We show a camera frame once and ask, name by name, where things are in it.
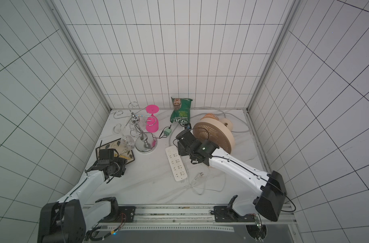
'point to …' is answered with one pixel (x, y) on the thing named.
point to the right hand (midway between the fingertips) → (180, 145)
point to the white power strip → (176, 163)
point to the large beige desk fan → (218, 130)
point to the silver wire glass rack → (145, 142)
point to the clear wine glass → (126, 142)
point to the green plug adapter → (167, 131)
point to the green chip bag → (181, 113)
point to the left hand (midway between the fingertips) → (127, 164)
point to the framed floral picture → (128, 154)
